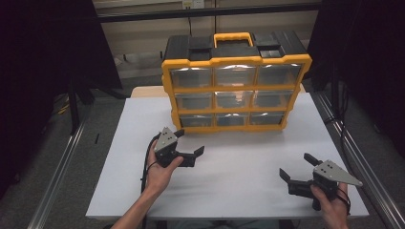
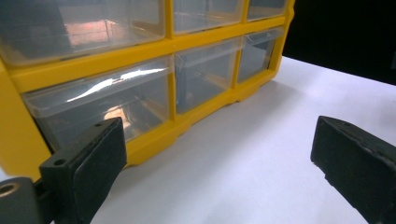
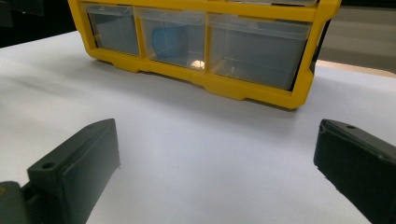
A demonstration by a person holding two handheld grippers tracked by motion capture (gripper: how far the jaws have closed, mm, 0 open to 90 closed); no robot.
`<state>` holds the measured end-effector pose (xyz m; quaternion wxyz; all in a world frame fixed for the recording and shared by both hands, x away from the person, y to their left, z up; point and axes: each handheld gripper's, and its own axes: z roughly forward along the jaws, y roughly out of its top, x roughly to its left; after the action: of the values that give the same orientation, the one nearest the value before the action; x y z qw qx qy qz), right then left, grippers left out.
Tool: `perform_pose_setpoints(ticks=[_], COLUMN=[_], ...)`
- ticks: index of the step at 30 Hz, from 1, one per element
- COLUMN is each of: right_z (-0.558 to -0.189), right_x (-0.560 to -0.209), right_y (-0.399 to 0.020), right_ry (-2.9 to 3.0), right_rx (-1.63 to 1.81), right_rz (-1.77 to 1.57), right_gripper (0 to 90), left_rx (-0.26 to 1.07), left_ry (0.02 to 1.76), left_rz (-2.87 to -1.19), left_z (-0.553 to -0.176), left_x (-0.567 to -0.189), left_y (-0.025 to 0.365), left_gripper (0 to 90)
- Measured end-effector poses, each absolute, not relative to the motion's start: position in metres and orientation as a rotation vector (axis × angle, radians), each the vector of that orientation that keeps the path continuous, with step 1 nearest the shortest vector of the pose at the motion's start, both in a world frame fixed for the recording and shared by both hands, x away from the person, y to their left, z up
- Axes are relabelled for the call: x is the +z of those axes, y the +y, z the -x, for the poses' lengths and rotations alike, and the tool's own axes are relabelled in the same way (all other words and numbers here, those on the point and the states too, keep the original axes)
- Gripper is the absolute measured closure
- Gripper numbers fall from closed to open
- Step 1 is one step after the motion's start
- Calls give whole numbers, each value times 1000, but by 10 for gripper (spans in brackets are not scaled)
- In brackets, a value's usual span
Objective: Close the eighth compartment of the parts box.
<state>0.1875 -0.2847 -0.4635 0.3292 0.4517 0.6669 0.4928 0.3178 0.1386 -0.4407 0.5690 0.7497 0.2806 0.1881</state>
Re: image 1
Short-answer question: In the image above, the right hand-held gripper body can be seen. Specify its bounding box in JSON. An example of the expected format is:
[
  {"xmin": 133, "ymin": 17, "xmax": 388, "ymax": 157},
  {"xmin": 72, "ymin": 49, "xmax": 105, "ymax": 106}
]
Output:
[{"xmin": 309, "ymin": 159, "xmax": 364, "ymax": 212}]

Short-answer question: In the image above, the person's left hand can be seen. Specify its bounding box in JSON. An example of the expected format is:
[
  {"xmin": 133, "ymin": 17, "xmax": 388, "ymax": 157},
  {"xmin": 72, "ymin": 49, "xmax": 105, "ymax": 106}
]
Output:
[{"xmin": 144, "ymin": 139, "xmax": 184, "ymax": 195}]

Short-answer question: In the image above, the right gripper black cord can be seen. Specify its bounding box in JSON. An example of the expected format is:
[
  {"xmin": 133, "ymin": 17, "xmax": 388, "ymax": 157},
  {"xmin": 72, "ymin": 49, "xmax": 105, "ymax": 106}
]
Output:
[{"xmin": 335, "ymin": 187, "xmax": 352, "ymax": 215}]

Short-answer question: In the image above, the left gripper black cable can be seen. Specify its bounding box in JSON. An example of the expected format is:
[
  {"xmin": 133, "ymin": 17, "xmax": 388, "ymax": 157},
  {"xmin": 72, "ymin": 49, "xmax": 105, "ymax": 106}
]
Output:
[{"xmin": 140, "ymin": 133, "xmax": 161, "ymax": 195}]

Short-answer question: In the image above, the black curtain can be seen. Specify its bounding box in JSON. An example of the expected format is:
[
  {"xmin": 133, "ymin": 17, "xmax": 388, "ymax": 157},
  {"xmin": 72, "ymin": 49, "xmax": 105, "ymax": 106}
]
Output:
[
  {"xmin": 305, "ymin": 0, "xmax": 405, "ymax": 160},
  {"xmin": 0, "ymin": 0, "xmax": 123, "ymax": 198}
]

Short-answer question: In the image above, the person's right hand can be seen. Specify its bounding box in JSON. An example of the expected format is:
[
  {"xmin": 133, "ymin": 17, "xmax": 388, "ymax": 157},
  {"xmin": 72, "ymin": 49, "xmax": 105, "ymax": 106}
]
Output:
[{"xmin": 309, "ymin": 182, "xmax": 350, "ymax": 229}]

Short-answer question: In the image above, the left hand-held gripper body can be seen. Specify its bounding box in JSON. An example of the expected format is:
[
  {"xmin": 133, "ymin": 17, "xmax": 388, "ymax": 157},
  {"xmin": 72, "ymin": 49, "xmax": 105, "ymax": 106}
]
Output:
[{"xmin": 154, "ymin": 126, "xmax": 180, "ymax": 169}]

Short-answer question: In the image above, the yellow floor cable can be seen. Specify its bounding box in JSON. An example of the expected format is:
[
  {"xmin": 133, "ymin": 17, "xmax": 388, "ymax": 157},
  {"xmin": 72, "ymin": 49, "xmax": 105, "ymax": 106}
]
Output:
[{"xmin": 56, "ymin": 96, "xmax": 72, "ymax": 115}]

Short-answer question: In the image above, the yellow black drawer organizer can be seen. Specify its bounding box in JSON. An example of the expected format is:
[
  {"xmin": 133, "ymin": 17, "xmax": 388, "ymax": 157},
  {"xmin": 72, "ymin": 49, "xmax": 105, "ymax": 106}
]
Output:
[{"xmin": 160, "ymin": 31, "xmax": 313, "ymax": 134}]

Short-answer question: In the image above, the black horizontal bar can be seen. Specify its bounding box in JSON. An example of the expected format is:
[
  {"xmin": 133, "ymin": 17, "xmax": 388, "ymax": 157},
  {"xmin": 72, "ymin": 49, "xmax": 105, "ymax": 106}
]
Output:
[{"xmin": 95, "ymin": 2, "xmax": 323, "ymax": 23}]

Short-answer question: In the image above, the black metal stand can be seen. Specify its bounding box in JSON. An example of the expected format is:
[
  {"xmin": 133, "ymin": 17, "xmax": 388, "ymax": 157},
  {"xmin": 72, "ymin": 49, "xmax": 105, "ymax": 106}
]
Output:
[{"xmin": 68, "ymin": 75, "xmax": 128, "ymax": 135}]

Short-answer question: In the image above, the black floor cable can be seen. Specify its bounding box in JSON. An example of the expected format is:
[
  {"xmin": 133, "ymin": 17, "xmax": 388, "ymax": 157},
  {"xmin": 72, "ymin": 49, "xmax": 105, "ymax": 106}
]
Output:
[{"xmin": 324, "ymin": 84, "xmax": 352, "ymax": 156}]

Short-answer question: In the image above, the clear plastic drawer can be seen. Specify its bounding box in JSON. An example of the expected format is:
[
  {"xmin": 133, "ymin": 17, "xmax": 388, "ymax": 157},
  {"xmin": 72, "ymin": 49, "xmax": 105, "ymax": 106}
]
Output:
[{"xmin": 215, "ymin": 113, "xmax": 250, "ymax": 127}]

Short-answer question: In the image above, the aluminium frame rail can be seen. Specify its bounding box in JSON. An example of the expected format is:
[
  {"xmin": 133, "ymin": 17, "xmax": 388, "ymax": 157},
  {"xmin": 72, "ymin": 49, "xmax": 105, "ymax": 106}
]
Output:
[
  {"xmin": 309, "ymin": 90, "xmax": 405, "ymax": 229},
  {"xmin": 27, "ymin": 104, "xmax": 94, "ymax": 229}
]

